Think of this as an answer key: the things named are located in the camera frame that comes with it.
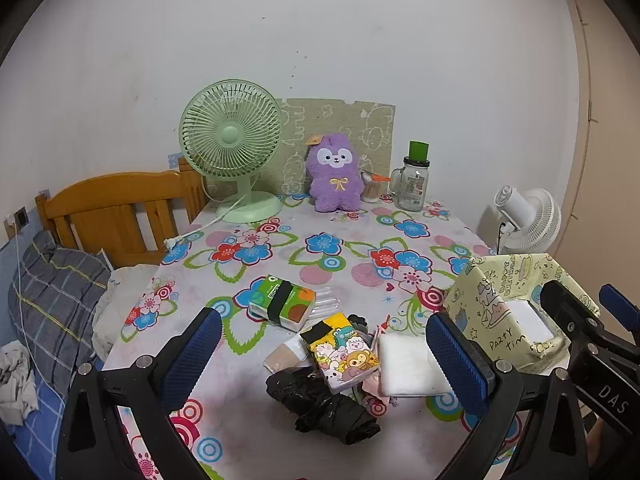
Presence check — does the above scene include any blue checked bed sheet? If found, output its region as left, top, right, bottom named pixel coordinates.
left=0, top=355, right=106, bottom=461

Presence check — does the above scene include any beige door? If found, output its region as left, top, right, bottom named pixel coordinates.
left=560, top=0, right=640, bottom=301

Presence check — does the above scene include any white fan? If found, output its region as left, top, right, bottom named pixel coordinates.
left=477, top=185, right=562, bottom=256

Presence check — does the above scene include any beige tissue pack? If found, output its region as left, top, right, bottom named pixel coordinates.
left=263, top=335, right=311, bottom=373

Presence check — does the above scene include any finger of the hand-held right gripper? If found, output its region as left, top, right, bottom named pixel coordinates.
left=540, top=280, right=608, bottom=361
left=599, top=283, right=640, bottom=346

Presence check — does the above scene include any small glass cup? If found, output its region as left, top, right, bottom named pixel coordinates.
left=361, top=169, right=383, bottom=205

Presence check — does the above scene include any beige cartoon wall board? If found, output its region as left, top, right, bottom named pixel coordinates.
left=277, top=98, right=396, bottom=196

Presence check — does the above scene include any wooden bed headboard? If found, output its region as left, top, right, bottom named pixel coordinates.
left=35, top=156, right=211, bottom=268

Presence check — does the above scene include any white pack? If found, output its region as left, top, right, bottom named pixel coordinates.
left=510, top=300, right=558, bottom=346

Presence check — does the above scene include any floral tablecloth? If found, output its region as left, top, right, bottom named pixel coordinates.
left=102, top=192, right=506, bottom=480

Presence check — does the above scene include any green desk fan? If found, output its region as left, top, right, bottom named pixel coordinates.
left=179, top=79, right=285, bottom=223

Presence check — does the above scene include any clear plastic wrapper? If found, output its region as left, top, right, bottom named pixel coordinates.
left=312, top=285, right=346, bottom=316

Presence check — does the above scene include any white fan power cable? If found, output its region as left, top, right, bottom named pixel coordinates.
left=165, top=194, right=246, bottom=251

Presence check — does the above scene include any glass mug with green lid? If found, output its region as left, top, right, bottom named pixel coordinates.
left=389, top=141, right=432, bottom=212

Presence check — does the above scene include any purple plush toy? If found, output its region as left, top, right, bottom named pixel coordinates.
left=304, top=132, right=366, bottom=212

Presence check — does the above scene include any green tissue pack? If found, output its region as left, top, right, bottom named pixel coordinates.
left=246, top=274, right=317, bottom=332

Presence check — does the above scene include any black plastic bag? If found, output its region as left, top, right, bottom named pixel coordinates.
left=265, top=367, right=382, bottom=446

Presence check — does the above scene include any white quilt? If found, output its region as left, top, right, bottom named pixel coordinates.
left=92, top=262, right=161, bottom=356

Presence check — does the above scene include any cartoon print tissue pack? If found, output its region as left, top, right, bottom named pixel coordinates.
left=300, top=311, right=382, bottom=395

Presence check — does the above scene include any white towel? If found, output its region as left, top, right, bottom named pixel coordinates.
left=377, top=332, right=453, bottom=398

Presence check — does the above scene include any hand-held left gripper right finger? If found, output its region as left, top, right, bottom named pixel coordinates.
left=425, top=311, right=596, bottom=480

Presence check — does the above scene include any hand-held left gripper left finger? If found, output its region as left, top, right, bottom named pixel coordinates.
left=56, top=306, right=223, bottom=480

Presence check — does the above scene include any crumpled white cloth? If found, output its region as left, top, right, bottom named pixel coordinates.
left=0, top=342, right=38, bottom=426

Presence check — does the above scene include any yellow cartoon storage box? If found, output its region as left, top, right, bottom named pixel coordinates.
left=444, top=252, right=601, bottom=373

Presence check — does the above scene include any grey plaid pillow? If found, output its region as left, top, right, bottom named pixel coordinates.
left=7, top=230, right=113, bottom=386

